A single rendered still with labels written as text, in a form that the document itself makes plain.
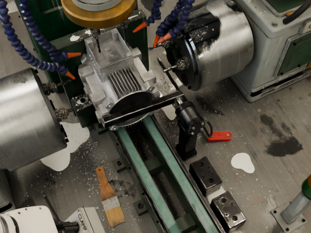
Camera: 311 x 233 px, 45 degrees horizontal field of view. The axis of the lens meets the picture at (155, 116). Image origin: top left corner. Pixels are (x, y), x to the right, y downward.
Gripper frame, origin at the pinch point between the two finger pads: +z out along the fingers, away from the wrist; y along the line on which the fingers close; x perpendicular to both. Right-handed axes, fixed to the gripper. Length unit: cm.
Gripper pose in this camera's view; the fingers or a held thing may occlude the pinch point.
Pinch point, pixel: (67, 229)
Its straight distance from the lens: 90.7
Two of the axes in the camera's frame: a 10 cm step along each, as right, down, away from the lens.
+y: -4.5, -7.5, 4.8
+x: -6.8, 6.4, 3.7
